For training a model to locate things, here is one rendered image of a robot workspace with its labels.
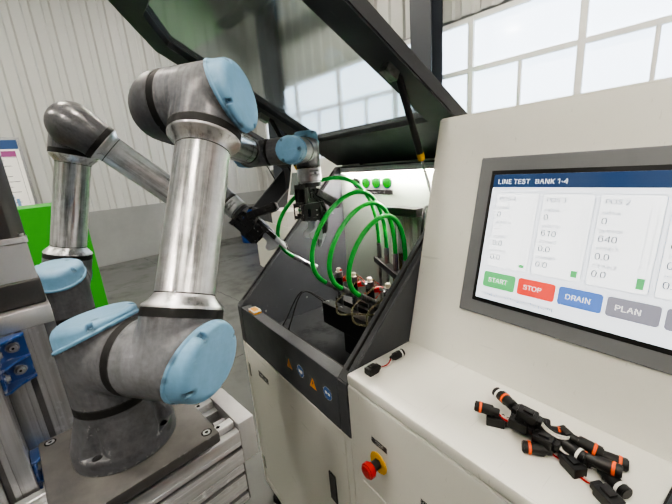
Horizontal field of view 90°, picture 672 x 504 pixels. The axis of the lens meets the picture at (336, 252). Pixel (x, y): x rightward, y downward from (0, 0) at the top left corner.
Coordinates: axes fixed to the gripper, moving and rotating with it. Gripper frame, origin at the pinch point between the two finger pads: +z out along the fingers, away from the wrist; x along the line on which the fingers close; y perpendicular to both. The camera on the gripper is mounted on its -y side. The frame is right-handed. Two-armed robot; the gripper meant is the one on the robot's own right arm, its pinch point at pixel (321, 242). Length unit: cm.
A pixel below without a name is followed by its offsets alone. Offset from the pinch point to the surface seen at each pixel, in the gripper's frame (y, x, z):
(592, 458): 9, 81, 20
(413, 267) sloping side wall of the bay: -5.1, 35.1, 3.1
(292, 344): 19.9, 9.4, 26.1
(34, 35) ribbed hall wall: 63, -649, -254
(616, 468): 9, 83, 20
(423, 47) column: -329, -219, -160
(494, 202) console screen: -11, 54, -14
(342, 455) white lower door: 20, 31, 50
